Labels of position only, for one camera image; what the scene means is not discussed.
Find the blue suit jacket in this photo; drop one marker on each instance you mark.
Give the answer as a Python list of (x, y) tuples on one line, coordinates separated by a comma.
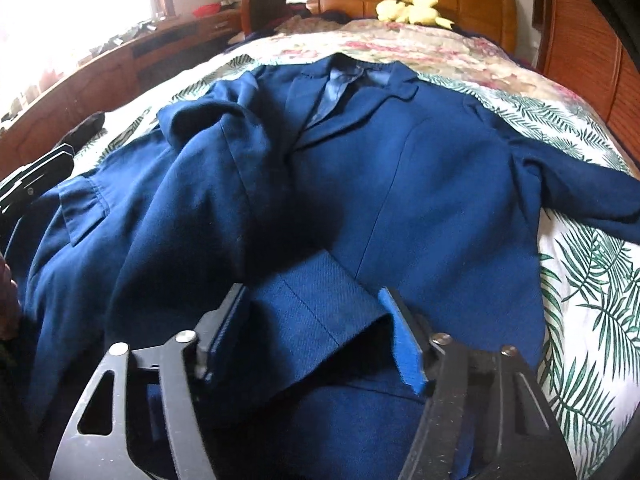
[(400, 200)]

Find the yellow plush toy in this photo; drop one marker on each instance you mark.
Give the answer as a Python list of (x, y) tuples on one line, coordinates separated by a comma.
[(415, 7)]

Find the leaf print blanket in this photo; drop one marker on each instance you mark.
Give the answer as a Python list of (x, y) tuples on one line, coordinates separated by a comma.
[(590, 270)]

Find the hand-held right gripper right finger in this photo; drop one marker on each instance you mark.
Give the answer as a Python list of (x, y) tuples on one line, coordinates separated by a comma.
[(405, 340)]

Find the black cloth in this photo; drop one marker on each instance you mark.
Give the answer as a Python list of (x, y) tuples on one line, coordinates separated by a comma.
[(85, 130)]

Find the floral quilt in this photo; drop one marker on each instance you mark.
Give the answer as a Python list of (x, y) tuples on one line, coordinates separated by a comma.
[(450, 55)]

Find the red bowl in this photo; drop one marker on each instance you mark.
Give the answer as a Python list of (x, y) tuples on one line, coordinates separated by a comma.
[(206, 10)]

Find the wooden wardrobe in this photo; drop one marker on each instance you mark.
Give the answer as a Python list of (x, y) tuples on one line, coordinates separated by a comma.
[(580, 45)]

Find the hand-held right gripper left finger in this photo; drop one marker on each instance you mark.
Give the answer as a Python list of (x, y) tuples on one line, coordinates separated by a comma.
[(226, 340)]

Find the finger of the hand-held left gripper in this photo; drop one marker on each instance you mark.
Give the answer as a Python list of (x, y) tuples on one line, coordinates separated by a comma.
[(50, 160), (17, 195)]

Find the person's left forearm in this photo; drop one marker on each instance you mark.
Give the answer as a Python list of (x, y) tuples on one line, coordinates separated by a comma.
[(6, 295)]

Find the dark wooden chair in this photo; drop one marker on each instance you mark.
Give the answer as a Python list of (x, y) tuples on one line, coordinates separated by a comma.
[(265, 5)]

